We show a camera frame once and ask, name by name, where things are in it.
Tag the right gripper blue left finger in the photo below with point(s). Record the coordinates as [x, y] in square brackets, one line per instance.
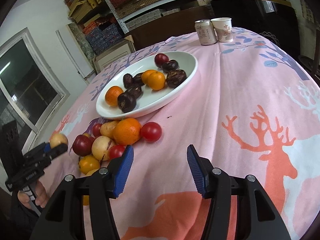
[121, 170]

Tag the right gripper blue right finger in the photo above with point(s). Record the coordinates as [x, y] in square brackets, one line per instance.
[198, 171]

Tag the large orange mandarin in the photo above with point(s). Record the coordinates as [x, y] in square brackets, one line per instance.
[111, 96]

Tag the yellow orange kumquat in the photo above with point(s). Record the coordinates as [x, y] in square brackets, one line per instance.
[156, 81]

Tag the yellow passion fruit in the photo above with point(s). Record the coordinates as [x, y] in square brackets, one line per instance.
[101, 148]

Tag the dark red plum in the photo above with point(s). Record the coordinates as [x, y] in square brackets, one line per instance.
[82, 145]

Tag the red cherry tomato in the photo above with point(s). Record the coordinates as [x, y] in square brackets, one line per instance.
[151, 132]

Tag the pink deer tablecloth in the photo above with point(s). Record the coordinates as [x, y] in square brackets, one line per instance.
[250, 109]

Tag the framed picture leaning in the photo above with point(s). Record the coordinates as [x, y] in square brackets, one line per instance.
[123, 48]

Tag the blue patterned boxes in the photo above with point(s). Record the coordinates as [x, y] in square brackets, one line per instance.
[102, 36]

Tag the pink drink can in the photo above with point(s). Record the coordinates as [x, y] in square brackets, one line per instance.
[205, 32]

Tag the white paper cup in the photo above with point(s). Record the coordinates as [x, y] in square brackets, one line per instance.
[223, 28]

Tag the brown wooden board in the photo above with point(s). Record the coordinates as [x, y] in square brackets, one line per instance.
[176, 24]

